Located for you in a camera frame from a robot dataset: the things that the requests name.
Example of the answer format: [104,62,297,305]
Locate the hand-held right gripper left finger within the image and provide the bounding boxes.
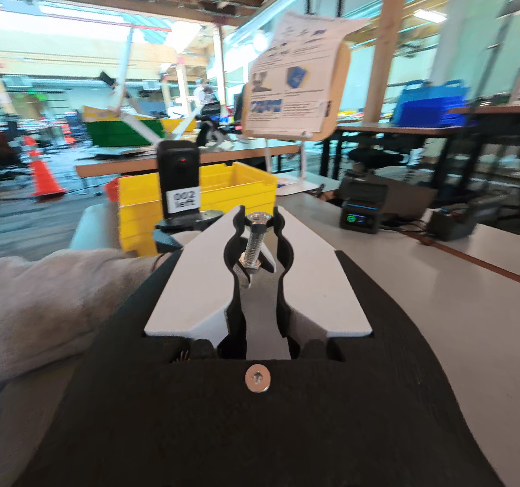
[144,206,248,347]

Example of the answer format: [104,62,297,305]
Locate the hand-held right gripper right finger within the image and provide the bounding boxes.
[274,206,373,348]

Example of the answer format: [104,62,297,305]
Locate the silver hex nut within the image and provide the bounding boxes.
[238,251,265,271]

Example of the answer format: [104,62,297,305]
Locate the silver bolt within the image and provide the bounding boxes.
[242,212,272,264]

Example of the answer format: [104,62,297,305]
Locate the person's left forearm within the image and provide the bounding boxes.
[0,247,171,382]

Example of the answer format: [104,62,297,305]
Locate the black and white device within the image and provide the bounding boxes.
[196,117,232,146]

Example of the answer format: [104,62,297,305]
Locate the yellow plastic bin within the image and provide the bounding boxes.
[118,162,279,256]

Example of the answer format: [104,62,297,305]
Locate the wooden edged table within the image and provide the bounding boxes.
[75,138,301,179]

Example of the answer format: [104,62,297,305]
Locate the green plastic bin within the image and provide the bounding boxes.
[83,117,165,146]

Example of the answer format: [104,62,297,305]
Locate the black power station with display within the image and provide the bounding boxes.
[339,176,388,234]

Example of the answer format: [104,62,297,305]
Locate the white board stand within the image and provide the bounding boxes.
[264,138,321,196]

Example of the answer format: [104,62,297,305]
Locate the dark grey case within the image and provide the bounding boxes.
[366,174,439,220]

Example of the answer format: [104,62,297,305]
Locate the orange traffic cone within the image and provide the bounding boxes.
[30,150,67,197]

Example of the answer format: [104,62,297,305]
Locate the black office chair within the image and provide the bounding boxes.
[349,146,407,171]

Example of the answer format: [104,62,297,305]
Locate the black charger box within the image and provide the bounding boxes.
[428,207,478,241]

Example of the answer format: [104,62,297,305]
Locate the printed instruction sheet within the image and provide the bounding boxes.
[244,12,370,136]

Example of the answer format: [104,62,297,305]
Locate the wooden display board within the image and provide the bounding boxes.
[242,40,352,142]

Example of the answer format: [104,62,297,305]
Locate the blue plastic bin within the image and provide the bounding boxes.
[392,81,472,128]

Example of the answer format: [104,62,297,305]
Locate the black legged table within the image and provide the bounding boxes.
[335,105,520,211]

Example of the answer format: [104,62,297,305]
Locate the black cable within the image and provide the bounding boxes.
[386,219,435,246]

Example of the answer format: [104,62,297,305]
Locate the light wooden post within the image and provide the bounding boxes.
[363,0,413,124]

